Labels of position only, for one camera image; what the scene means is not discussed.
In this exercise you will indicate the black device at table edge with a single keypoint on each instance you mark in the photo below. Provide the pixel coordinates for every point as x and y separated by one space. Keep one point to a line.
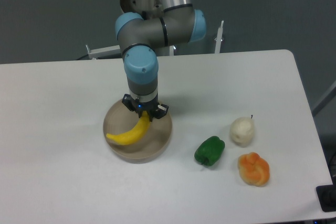
326 197

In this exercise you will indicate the white metal frame bracket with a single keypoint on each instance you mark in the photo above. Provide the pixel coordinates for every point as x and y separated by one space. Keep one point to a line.
111 52

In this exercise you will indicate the grey diagonal table leg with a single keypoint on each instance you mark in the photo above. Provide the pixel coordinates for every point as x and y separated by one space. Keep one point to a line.
324 100

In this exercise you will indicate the orange toy bread roll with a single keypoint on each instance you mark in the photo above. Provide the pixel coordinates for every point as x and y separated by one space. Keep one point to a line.
253 169

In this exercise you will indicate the beige round plate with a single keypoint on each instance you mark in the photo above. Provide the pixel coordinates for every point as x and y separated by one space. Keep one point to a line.
119 119

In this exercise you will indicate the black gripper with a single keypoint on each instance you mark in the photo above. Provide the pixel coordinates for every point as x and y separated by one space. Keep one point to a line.
153 108

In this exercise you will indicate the white upright frame post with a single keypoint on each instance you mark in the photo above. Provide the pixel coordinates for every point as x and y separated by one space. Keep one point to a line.
219 38

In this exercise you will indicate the green toy bell pepper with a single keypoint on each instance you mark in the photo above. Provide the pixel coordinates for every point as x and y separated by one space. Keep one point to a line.
210 151

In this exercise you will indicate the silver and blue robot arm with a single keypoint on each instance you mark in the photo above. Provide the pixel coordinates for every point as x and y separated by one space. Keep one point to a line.
184 24

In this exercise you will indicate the yellow toy banana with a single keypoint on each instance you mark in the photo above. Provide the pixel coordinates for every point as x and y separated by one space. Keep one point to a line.
135 134

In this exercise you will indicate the white toy garlic bulb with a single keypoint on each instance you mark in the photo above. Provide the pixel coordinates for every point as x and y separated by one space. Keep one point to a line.
242 131

